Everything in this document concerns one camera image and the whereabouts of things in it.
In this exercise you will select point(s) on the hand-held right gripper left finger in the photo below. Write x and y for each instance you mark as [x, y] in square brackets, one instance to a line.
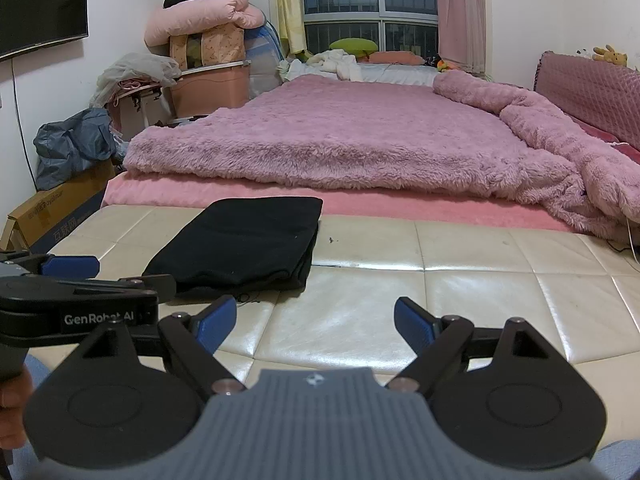
[216, 321]

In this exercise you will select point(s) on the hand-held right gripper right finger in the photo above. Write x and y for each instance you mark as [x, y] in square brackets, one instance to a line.
[414, 321]

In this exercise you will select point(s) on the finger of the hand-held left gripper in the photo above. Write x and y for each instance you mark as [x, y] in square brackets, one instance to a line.
[150, 287]
[70, 266]

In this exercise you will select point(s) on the black pants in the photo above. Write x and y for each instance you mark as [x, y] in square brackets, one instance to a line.
[250, 245]

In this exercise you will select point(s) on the person's left hand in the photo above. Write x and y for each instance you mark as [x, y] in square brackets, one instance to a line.
[12, 410]

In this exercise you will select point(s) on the brown cardboard box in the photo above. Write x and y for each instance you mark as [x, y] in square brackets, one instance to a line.
[55, 215]

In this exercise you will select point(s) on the cream leather bed bench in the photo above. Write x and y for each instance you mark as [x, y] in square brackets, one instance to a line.
[450, 280]

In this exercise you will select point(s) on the grey-blue bag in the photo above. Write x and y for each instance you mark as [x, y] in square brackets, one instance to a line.
[75, 145]

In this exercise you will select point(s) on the pink bed sheet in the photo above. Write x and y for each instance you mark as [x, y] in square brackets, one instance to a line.
[350, 205]

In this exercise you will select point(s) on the white plastic storage box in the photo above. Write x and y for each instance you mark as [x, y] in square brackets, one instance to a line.
[140, 112]

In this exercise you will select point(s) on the pink fluffy blanket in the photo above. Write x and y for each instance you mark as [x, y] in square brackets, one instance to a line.
[350, 140]

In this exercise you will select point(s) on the white mesh cloth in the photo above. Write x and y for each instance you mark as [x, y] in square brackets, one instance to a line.
[135, 72]

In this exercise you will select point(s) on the pink plastic storage box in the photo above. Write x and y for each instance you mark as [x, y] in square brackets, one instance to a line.
[210, 90]

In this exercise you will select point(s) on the person's blue clothing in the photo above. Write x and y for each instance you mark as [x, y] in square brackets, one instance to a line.
[617, 460]

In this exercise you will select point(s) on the white grey bedding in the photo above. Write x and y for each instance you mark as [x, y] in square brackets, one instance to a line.
[400, 74]

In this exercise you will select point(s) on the peach printed storage bag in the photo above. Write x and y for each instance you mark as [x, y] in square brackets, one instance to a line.
[207, 45]

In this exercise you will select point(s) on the black television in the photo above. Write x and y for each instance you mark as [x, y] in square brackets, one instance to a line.
[40, 15]

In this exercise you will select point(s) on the blue white plastic bag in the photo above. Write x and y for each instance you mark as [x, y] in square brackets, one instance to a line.
[262, 60]

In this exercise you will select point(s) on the small orange plush toy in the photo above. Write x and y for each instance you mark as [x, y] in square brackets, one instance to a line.
[446, 65]

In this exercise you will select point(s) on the salmon pillow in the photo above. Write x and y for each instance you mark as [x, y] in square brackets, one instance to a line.
[397, 58]

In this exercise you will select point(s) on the white crumpled cloth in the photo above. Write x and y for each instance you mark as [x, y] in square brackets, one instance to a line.
[342, 64]

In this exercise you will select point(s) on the pink duvet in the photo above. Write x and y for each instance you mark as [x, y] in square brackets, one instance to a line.
[200, 17]

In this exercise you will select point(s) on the green pillow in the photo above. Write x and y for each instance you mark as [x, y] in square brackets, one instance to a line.
[352, 46]

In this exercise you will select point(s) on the mauve quilted headboard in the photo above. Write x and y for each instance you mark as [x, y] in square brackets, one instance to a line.
[590, 90]

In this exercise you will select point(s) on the pink curtain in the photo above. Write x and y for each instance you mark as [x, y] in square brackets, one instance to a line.
[462, 15]

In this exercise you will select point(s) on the yellow curtain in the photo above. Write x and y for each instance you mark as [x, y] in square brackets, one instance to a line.
[291, 5]

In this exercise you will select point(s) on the yellow plush toy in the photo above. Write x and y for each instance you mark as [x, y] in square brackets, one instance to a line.
[610, 55]

